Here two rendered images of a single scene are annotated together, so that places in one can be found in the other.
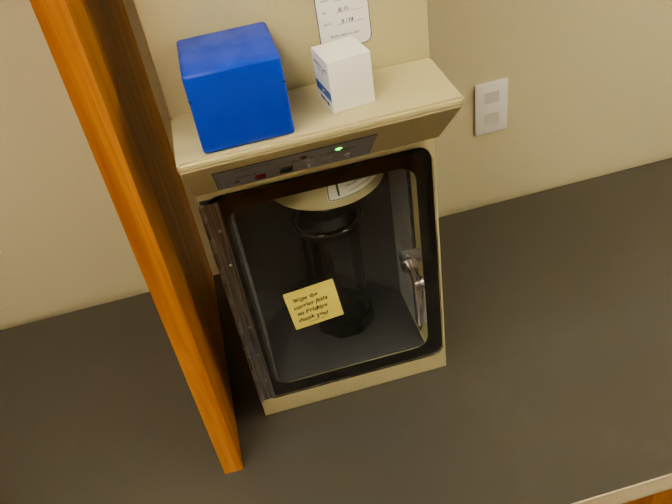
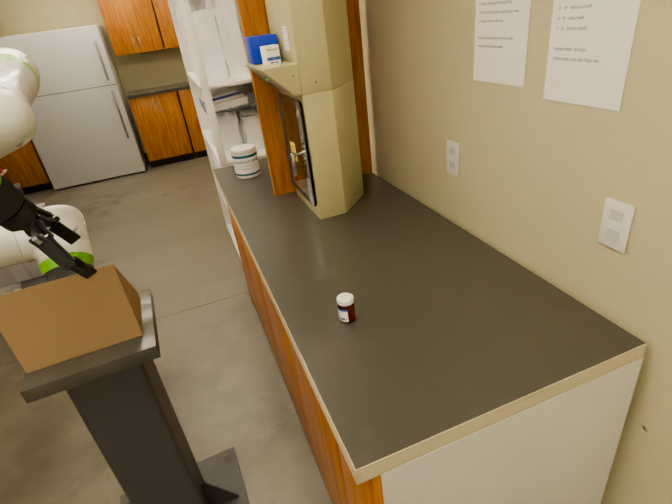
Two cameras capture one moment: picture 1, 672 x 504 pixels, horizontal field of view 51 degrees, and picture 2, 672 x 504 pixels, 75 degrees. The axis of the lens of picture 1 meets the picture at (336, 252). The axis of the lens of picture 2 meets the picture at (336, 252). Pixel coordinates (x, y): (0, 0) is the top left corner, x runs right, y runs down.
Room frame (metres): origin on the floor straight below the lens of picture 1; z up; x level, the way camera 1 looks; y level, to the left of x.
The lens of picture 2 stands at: (0.56, -1.71, 1.66)
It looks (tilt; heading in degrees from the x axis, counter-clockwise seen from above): 29 degrees down; 80
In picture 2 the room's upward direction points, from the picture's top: 8 degrees counter-clockwise
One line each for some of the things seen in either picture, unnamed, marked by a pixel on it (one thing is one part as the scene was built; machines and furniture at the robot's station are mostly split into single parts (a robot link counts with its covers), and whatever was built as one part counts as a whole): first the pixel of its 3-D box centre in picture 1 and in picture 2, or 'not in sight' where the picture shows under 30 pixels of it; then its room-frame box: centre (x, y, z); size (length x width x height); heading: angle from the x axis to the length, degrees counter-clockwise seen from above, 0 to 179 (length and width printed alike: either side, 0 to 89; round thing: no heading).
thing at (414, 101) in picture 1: (318, 145); (272, 78); (0.73, 0.00, 1.46); 0.32 x 0.12 x 0.10; 97
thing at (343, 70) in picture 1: (343, 74); (270, 54); (0.73, -0.04, 1.54); 0.05 x 0.05 x 0.06; 15
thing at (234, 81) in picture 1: (235, 86); (262, 49); (0.72, 0.08, 1.56); 0.10 x 0.10 x 0.09; 7
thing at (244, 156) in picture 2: not in sight; (245, 160); (0.57, 0.59, 1.02); 0.13 x 0.13 x 0.15
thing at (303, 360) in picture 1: (339, 286); (296, 148); (0.78, 0.00, 1.19); 0.30 x 0.01 x 0.40; 97
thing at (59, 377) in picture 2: not in sight; (96, 338); (0.05, -0.58, 0.92); 0.32 x 0.32 x 0.04; 10
